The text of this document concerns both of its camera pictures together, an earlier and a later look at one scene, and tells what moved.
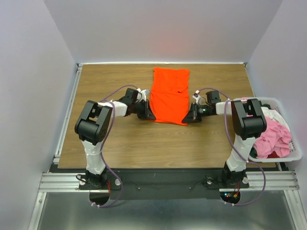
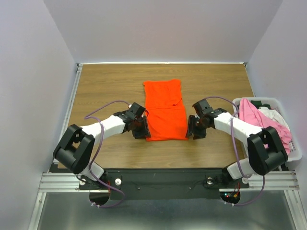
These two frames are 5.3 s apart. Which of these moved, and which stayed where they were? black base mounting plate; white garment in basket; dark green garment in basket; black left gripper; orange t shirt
Moved: orange t shirt; black left gripper
Stayed: white garment in basket; black base mounting plate; dark green garment in basket
